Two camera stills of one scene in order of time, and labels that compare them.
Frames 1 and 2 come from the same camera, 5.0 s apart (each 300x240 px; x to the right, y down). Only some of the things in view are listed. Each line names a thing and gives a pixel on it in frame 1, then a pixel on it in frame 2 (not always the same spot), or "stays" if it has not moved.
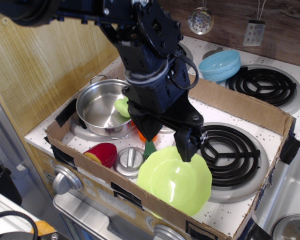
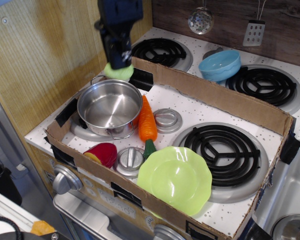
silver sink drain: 291,227 stays
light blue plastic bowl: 220,66 stays
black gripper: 162,90 to 115,21
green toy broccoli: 121,105 to 124,74
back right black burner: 265,85 stays
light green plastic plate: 184,186 stays
